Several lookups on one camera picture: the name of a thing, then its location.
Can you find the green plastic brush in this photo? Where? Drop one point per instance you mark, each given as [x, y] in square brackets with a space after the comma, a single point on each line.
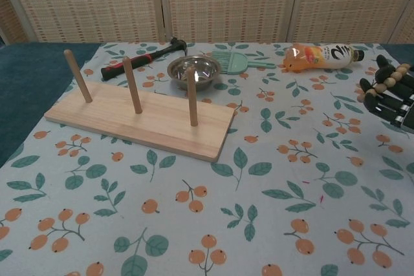
[237, 64]

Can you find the orange drink bottle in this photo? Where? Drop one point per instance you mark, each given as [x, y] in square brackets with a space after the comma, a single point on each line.
[323, 57]

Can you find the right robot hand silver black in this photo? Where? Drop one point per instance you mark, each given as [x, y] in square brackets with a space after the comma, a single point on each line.
[401, 101]

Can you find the stainless steel bowl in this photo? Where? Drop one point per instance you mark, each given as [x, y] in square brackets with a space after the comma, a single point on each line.
[202, 69]

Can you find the woven folding screen panel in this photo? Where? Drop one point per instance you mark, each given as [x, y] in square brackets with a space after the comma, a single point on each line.
[349, 1]
[408, 27]
[8, 24]
[90, 1]
[226, 1]

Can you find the floral tablecloth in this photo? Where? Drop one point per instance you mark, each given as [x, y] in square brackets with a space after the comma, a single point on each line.
[258, 192]

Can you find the red black claw hammer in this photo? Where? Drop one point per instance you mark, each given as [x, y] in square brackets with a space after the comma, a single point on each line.
[129, 66]

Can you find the wooden board with three pegs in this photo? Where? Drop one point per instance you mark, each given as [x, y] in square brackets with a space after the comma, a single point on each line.
[145, 127]

